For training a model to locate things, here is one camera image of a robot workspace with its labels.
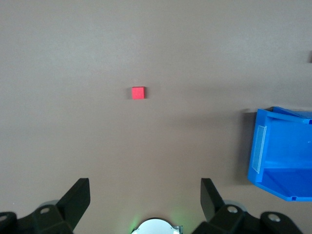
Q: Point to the brown table mat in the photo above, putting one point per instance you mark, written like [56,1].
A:
[73,73]

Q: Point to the blue plastic storage bin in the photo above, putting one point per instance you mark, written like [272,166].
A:
[285,156]

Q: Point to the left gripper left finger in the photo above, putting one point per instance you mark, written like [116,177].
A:
[61,214]

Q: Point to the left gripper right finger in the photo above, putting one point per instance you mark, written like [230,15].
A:
[226,219]

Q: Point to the small red cube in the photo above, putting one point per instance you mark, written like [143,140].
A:
[138,93]

